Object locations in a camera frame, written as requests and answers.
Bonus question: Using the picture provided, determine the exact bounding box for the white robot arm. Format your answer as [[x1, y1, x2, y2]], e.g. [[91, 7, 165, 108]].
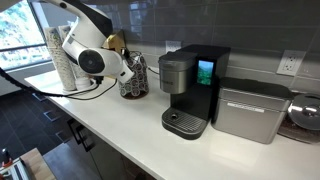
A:
[[41, 0, 134, 83]]

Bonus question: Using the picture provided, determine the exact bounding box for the black Keurig coffee maker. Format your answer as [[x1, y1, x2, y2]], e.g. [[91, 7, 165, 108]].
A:
[[158, 44, 231, 140]]

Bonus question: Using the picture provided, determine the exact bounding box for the silver countertop ice maker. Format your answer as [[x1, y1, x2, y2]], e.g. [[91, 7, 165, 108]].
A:
[[212, 77, 293, 144]]

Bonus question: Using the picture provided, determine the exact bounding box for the window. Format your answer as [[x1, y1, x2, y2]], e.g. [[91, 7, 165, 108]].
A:
[[0, 0, 50, 70]]

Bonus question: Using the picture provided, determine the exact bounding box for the wooden side table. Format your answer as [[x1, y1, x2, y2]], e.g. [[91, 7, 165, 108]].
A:
[[20, 148, 56, 180]]

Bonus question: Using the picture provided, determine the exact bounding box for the red black tool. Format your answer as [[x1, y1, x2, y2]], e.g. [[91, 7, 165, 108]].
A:
[[1, 148, 13, 168]]

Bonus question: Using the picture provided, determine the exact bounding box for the wire coffee pod rack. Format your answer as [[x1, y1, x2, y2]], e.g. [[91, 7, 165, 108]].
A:
[[119, 51, 149, 99]]

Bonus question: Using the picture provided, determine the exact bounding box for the white wall outlet left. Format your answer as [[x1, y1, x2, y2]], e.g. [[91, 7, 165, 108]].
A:
[[165, 40, 181, 52]]

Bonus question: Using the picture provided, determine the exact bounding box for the white wall outlet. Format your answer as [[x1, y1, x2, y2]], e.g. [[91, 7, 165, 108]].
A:
[[277, 50, 306, 76], [165, 40, 181, 52]]

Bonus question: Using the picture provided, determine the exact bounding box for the black cabinet door handle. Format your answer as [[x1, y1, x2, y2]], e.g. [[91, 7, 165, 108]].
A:
[[67, 119, 95, 152]]

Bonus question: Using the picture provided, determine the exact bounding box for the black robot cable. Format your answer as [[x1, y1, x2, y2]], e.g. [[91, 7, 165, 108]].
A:
[[0, 66, 118, 102]]

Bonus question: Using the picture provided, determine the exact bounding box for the white wall outlet right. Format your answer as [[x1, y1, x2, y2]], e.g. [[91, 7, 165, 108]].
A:
[[277, 50, 306, 76]]

